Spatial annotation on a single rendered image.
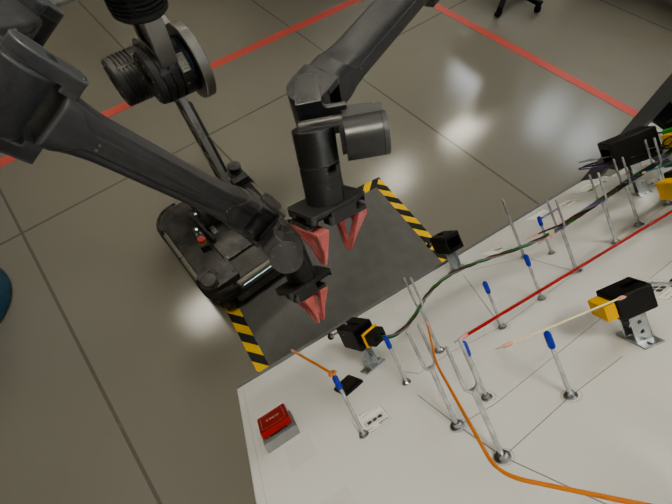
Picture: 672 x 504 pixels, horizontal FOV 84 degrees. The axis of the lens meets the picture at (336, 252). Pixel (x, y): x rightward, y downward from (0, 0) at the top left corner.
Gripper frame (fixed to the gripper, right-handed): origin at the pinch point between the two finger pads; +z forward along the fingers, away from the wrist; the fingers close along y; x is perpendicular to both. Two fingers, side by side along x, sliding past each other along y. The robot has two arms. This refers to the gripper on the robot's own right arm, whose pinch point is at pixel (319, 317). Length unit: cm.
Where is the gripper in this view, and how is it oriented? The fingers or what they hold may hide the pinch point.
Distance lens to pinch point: 77.6
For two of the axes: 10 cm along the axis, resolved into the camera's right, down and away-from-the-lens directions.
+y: 7.5, -4.6, 4.9
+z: 3.4, 8.9, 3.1
